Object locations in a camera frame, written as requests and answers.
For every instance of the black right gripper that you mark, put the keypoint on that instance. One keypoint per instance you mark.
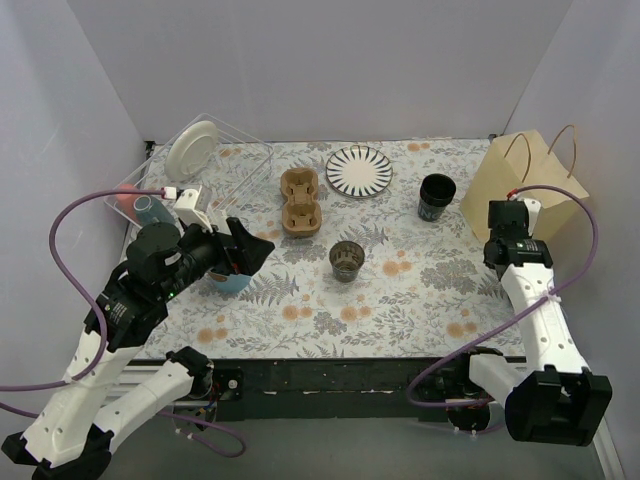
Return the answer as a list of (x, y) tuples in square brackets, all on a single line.
[(507, 215)]

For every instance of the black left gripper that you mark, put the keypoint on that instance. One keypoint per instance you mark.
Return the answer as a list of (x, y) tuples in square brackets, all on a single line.
[(230, 250)]

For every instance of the black takeout coffee cup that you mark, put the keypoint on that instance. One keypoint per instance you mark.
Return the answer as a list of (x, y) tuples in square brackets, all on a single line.
[(346, 259)]

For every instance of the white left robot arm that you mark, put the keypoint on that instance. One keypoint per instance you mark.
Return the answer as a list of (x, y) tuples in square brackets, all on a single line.
[(77, 432)]

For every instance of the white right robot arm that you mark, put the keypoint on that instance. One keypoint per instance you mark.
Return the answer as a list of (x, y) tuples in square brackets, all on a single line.
[(545, 340)]

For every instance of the light blue straw cup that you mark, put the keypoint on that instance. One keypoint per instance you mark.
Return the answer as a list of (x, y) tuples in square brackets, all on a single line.
[(231, 284)]

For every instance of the brown cardboard cup carrier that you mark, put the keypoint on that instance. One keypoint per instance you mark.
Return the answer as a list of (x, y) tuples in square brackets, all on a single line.
[(301, 212)]

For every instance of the brown paper bag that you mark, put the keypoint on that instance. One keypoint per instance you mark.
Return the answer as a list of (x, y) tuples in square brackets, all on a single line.
[(517, 160)]

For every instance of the stack of black cups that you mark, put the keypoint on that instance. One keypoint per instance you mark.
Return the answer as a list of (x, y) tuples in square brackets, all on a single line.
[(436, 193)]

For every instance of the dark teal cup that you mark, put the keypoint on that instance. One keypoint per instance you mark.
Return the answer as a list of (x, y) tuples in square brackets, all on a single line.
[(149, 210)]

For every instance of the plain white plate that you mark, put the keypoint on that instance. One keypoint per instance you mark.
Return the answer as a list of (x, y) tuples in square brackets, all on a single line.
[(191, 151)]

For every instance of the floral tablecloth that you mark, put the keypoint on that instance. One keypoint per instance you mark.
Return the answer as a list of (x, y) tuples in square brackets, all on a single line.
[(423, 289)]

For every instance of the pink cup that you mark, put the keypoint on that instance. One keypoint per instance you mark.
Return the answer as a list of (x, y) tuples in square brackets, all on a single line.
[(125, 200)]

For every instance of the blue striped white plate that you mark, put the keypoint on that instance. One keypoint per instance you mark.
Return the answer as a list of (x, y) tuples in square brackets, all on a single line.
[(359, 171)]

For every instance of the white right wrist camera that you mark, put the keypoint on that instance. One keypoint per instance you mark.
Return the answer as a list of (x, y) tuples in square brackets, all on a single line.
[(533, 207)]

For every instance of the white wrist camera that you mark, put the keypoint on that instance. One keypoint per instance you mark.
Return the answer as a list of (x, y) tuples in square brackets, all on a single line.
[(533, 207), (193, 206)]

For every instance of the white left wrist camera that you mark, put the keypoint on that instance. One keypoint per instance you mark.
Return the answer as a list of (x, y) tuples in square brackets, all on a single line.
[(193, 206)]

